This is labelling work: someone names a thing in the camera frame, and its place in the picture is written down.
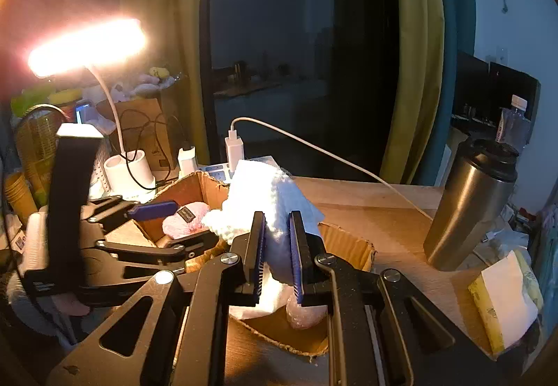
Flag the white knitted cloth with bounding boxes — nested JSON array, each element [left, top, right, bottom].
[[202, 160, 324, 320]]

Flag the white desk lamp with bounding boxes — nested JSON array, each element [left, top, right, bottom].
[[26, 16, 157, 195]]

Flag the pink yarn ball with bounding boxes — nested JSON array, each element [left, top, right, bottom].
[[162, 202, 210, 239]]

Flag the crumpled clear plastic wrap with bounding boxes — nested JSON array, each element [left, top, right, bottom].
[[286, 295, 328, 330]]

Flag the brown paper bag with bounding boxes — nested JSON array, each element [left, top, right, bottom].
[[115, 99, 176, 172]]

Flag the brown cardboard box tray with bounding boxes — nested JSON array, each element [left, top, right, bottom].
[[104, 170, 378, 359]]

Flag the yellow white tissue box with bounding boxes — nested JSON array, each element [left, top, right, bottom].
[[468, 249, 544, 358]]

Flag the stainless steel tumbler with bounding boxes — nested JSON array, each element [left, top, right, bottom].
[[423, 138, 518, 271]]

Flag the plastic water bottle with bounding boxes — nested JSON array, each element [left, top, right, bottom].
[[496, 95, 530, 154]]

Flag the dark monitor screen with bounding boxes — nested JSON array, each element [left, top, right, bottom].
[[450, 51, 541, 138]]

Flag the white charging cable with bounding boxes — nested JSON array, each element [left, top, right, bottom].
[[229, 116, 433, 221]]

